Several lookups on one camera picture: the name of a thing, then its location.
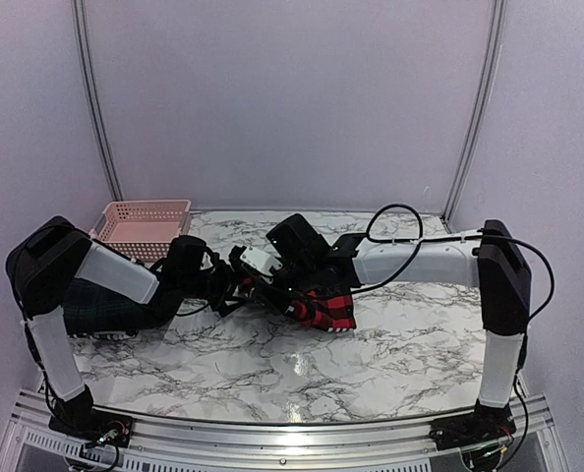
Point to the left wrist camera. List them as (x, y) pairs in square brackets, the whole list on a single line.
[(188, 256)]

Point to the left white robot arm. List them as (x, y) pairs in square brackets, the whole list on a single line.
[(67, 284)]

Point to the red black plaid garment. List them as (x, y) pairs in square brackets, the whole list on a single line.
[(331, 315)]

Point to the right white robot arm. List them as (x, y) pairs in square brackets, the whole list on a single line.
[(488, 259)]

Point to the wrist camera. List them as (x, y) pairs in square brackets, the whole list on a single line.
[(298, 245), (188, 256)]

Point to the pink plastic laundry basket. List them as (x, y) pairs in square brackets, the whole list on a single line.
[(142, 230)]

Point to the right aluminium corner post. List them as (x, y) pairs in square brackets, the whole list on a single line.
[(482, 98)]

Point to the aluminium front frame rail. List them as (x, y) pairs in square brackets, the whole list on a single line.
[(175, 444)]

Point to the folded striped garment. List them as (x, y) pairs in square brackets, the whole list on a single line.
[(110, 335)]

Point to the dark green plaid garment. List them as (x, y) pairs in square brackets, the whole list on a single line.
[(90, 307)]

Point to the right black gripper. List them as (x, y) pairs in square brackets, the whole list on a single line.
[(276, 303)]

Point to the aluminium corner post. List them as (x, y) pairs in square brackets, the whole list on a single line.
[(80, 19), (482, 98)]

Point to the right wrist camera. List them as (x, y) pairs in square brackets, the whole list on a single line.
[(298, 245)]

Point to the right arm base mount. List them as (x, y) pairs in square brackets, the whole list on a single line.
[(483, 424)]

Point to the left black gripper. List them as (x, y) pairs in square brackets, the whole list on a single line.
[(230, 284)]

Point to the left aluminium corner post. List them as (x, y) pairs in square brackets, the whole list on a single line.
[(80, 19)]

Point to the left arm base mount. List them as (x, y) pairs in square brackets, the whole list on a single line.
[(79, 418)]

